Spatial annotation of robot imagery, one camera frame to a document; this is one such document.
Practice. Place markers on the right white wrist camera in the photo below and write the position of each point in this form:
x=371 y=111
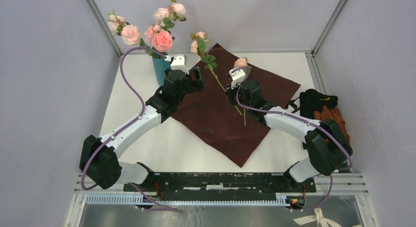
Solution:
x=238 y=75

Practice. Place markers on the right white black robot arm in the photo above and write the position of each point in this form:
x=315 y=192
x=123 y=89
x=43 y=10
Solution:
x=326 y=145

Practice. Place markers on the white slotted cable duct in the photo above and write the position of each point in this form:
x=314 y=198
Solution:
x=138 y=199

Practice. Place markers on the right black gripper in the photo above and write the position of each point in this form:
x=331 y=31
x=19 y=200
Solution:
x=230 y=92

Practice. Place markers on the orange cloth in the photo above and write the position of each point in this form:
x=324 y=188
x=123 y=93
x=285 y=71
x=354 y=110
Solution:
x=334 y=114

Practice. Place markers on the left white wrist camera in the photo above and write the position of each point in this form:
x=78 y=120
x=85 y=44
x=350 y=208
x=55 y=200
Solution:
x=177 y=62

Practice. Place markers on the teal ceramic vase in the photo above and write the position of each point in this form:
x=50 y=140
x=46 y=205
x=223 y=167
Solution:
x=160 y=66

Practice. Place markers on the black ribbon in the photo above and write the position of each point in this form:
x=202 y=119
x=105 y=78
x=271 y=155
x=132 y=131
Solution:
x=292 y=105

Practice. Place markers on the white paper strip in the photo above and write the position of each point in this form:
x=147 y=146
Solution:
x=318 y=219

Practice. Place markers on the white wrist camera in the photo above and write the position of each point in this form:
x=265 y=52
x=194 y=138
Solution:
x=177 y=62
x=238 y=75

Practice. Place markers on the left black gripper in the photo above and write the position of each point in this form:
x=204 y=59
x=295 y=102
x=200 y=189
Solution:
x=196 y=85

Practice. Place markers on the black cloth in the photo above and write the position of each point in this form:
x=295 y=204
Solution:
x=312 y=100

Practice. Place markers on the pink flower stem in vase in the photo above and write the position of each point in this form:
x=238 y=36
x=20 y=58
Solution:
x=118 y=26

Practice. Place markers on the red paper bouquet wrapper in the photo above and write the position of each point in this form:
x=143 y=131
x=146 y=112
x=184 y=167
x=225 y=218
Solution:
x=210 y=116

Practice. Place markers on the pale pink rose stem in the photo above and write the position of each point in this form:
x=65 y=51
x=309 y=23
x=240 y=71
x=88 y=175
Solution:
x=199 y=44

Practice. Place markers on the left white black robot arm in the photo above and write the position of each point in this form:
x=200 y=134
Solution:
x=100 y=164

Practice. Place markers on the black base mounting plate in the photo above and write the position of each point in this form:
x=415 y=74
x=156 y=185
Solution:
x=224 y=186

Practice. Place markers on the single peach rose stem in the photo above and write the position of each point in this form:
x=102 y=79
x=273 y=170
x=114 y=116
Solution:
x=243 y=64

